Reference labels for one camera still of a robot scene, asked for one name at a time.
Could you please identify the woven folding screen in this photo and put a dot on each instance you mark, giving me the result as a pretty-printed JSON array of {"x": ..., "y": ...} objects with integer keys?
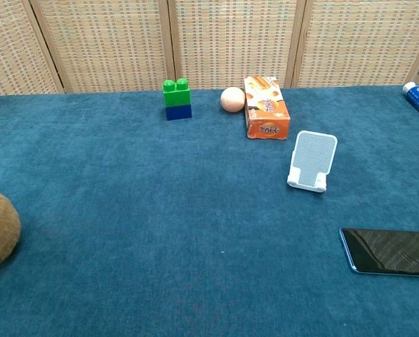
[{"x": 209, "y": 42}]

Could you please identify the orange snack box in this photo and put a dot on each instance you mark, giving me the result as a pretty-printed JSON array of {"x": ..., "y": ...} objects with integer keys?
[{"x": 265, "y": 109}]

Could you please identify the blue toy building block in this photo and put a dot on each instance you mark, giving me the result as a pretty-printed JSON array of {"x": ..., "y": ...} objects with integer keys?
[{"x": 178, "y": 112}]

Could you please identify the peach coloured ball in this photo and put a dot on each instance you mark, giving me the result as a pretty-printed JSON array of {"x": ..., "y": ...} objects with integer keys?
[{"x": 232, "y": 99}]

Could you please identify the blue table cloth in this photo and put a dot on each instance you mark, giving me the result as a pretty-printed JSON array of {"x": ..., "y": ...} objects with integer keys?
[{"x": 160, "y": 217}]

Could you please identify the black smartphone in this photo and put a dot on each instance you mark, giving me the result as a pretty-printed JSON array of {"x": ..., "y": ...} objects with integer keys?
[{"x": 388, "y": 251}]

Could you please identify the green toy building block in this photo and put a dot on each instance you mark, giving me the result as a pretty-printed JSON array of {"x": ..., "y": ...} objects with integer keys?
[{"x": 176, "y": 93}]

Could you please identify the white phone stand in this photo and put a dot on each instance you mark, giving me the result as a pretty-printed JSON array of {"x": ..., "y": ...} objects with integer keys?
[{"x": 312, "y": 159}]

